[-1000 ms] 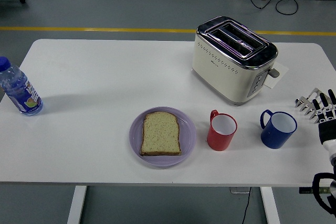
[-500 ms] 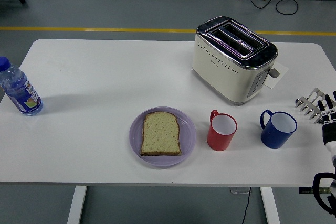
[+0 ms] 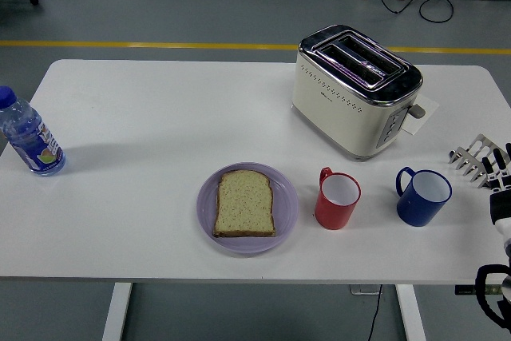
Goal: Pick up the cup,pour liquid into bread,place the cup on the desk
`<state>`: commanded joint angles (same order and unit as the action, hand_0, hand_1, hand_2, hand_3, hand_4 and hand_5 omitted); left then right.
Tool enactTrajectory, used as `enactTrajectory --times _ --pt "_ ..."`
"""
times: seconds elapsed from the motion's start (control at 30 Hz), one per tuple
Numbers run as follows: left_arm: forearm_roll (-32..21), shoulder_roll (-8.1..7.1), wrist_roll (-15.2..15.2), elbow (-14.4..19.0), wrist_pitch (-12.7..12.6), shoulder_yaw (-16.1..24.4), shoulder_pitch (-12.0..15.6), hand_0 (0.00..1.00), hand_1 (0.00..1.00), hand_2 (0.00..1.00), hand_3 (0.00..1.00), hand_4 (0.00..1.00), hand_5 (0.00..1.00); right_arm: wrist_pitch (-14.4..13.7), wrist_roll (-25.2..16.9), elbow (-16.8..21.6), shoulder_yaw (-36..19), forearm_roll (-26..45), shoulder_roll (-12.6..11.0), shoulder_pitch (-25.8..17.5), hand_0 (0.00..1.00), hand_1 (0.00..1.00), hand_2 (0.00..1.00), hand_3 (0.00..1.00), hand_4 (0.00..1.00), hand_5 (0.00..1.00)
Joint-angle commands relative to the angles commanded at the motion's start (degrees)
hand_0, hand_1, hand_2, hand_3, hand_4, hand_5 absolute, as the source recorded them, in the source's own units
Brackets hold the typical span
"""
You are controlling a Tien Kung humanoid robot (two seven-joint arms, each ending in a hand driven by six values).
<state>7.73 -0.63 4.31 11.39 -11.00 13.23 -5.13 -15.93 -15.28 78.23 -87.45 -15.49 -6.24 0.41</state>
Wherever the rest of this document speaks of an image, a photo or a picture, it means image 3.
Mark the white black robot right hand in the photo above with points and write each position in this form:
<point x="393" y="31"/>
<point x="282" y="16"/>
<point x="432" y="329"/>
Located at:
<point x="501" y="205"/>

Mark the blue enamel mug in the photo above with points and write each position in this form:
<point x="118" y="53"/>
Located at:
<point x="417" y="209"/>

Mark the slice of toast bread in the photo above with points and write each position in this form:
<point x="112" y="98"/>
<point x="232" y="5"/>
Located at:
<point x="244" y="205"/>

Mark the silver metal toast rack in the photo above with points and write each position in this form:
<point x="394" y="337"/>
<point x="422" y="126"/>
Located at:
<point x="471" y="157"/>

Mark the black table control panel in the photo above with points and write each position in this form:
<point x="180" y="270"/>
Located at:
<point x="465" y="290"/>

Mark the white paper sheet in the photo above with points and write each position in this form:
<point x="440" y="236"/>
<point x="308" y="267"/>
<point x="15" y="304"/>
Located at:
<point x="429" y="107"/>

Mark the white table leg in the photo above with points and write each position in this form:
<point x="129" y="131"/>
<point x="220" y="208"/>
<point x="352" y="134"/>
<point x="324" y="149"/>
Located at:
<point x="116" y="313"/>
<point x="411" y="313"/>

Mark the white box under table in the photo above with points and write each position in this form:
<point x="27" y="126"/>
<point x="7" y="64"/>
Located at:
<point x="361" y="290"/>

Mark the red enamel mug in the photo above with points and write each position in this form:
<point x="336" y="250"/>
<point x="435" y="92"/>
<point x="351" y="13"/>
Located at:
<point x="333" y="215"/>

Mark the cream and chrome toaster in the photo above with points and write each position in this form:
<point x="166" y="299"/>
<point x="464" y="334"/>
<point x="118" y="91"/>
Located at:
<point x="339" y="113"/>

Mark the purple round plate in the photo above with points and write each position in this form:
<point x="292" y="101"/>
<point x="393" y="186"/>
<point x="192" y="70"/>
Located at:
<point x="285" y="205"/>

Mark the blue-capped plastic water bottle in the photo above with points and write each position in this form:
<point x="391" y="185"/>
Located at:
<point x="34" y="141"/>

